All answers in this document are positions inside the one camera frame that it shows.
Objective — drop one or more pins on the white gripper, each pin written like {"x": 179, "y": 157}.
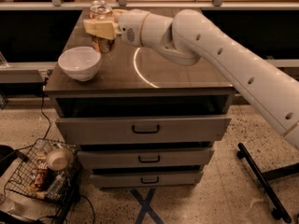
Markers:
{"x": 130, "y": 27}

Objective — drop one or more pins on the orange soda can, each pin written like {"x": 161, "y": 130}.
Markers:
{"x": 102, "y": 45}

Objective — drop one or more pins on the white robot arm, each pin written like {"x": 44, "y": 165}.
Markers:
{"x": 190, "y": 36}

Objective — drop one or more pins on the green white soda can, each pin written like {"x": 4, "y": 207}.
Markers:
{"x": 100, "y": 10}

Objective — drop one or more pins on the white bowl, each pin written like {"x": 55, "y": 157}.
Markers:
{"x": 80, "y": 63}

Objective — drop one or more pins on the grey drawer cabinet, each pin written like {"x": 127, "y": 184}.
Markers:
{"x": 134, "y": 82}

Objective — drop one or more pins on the top grey drawer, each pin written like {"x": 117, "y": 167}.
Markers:
{"x": 142, "y": 130}

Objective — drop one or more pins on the grey drawer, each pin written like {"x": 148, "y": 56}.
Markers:
{"x": 137, "y": 180}
{"x": 141, "y": 158}
{"x": 142, "y": 130}

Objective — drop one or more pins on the middle grey drawer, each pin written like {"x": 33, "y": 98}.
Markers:
{"x": 141, "y": 158}

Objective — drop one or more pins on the bottom grey drawer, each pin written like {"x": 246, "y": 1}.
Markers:
{"x": 137, "y": 180}

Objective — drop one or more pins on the black wheeled stand base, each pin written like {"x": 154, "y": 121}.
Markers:
{"x": 279, "y": 212}

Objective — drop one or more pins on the black wire basket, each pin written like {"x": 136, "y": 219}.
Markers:
{"x": 34, "y": 179}

